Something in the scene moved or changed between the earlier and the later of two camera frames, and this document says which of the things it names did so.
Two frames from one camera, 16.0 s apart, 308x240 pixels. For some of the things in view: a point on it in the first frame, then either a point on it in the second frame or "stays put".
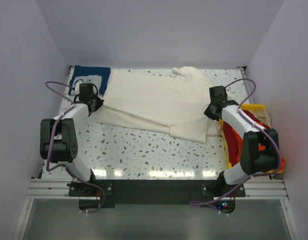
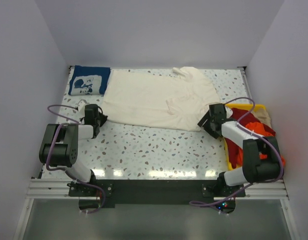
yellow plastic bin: (244, 107) stays put
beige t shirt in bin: (263, 116) stays put
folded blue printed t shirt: (99, 76) stays put
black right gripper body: (208, 110) to (207, 126)
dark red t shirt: (234, 140) stays put
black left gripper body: (97, 100) to (101, 120)
